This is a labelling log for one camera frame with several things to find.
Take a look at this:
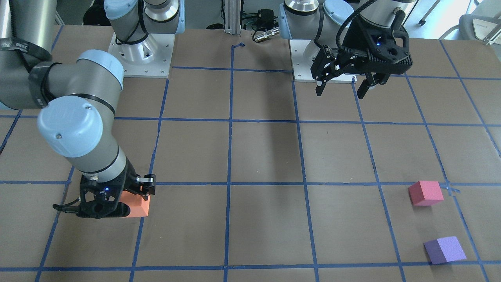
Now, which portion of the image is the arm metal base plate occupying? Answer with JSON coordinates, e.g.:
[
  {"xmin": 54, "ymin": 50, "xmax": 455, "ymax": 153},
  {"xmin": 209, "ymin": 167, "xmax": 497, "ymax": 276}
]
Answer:
[
  {"xmin": 108, "ymin": 34, "xmax": 176, "ymax": 78},
  {"xmin": 289, "ymin": 39, "xmax": 357, "ymax": 83}
]

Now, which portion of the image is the orange foam block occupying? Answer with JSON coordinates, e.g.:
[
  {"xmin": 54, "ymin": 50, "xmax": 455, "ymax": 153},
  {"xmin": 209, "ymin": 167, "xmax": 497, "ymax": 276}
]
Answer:
[{"xmin": 120, "ymin": 191, "xmax": 151, "ymax": 218}]

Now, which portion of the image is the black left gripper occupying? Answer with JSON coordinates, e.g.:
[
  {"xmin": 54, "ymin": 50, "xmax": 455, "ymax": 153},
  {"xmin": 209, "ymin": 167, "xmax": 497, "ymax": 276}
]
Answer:
[{"xmin": 311, "ymin": 16, "xmax": 413, "ymax": 99}]

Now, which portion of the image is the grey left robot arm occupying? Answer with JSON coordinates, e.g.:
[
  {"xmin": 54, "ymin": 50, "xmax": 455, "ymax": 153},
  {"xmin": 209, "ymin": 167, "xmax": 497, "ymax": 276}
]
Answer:
[{"xmin": 279, "ymin": 0, "xmax": 414, "ymax": 99}]

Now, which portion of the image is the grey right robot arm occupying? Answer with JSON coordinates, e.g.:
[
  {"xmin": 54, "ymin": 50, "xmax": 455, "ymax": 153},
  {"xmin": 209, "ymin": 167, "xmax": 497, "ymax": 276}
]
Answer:
[{"xmin": 0, "ymin": 0, "xmax": 186, "ymax": 219}]

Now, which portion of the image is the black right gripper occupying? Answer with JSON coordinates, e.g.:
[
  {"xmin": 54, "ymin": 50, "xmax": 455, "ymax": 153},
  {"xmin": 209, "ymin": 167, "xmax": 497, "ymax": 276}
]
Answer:
[{"xmin": 52, "ymin": 162, "xmax": 156, "ymax": 219}]

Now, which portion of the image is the aluminium frame post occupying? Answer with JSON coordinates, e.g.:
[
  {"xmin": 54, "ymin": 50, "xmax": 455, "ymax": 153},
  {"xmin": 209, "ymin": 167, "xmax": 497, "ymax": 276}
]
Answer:
[{"xmin": 223, "ymin": 0, "xmax": 243, "ymax": 36}]

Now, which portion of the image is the red foam block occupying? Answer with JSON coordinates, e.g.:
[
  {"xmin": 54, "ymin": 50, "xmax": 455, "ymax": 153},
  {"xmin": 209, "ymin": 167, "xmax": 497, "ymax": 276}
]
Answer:
[{"xmin": 408, "ymin": 181, "xmax": 444, "ymax": 206}]

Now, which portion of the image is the purple foam block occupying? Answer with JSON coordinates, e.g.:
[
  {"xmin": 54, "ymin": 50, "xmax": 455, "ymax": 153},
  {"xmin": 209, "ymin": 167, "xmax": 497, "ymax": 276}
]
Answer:
[{"xmin": 424, "ymin": 236, "xmax": 467, "ymax": 265}]

